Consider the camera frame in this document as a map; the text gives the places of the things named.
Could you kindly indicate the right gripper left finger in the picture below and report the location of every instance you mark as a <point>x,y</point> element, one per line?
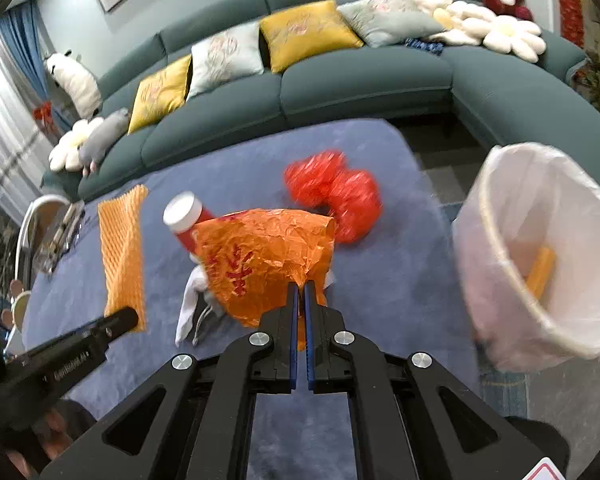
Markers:
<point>192,419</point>

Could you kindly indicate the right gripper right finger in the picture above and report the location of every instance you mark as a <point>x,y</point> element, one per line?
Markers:
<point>410,417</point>

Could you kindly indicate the white tissue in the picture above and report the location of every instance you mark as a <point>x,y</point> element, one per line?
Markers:
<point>199,304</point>

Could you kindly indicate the orange plastic bag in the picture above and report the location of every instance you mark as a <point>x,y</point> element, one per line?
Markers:
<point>252,256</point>

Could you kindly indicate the orange foam net sleeve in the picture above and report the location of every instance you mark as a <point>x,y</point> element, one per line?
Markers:
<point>541,271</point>

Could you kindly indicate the white lined trash bin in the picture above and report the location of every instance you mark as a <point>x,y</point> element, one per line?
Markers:
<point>527,246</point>

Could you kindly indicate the operator hand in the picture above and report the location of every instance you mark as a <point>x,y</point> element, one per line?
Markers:
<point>55,432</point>

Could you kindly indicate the flat orange foam net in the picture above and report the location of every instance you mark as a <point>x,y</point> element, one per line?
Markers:
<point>122,253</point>

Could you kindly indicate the red white paper cup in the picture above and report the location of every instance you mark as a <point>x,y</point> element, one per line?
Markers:
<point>182,214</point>

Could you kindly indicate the grey plush mouse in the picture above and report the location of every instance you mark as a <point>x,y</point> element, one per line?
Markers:
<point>104,136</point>

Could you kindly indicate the red mesh netting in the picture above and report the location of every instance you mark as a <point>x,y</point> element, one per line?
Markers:
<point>352,196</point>

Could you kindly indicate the white plush toy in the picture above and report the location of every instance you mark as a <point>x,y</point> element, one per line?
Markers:
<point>77,81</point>

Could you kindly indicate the blue curtain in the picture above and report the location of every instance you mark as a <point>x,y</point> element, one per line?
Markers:
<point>19,29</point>

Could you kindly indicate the pale grey embroidered cushion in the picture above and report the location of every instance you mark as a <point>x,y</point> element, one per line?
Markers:
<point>226,56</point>

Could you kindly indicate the blue beaded item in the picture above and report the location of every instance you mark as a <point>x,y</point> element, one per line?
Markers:
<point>434,48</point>

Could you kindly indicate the dark green curved sofa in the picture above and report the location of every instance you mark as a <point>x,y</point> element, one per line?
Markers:
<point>499,98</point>

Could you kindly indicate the yellow embroidered cushion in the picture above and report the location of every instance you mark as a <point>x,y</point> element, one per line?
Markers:
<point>304,31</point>

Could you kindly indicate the white daisy flower pillow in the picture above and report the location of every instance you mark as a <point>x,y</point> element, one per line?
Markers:
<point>468,24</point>

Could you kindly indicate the red framed wall painting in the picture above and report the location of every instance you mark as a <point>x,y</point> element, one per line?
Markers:
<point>571,21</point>

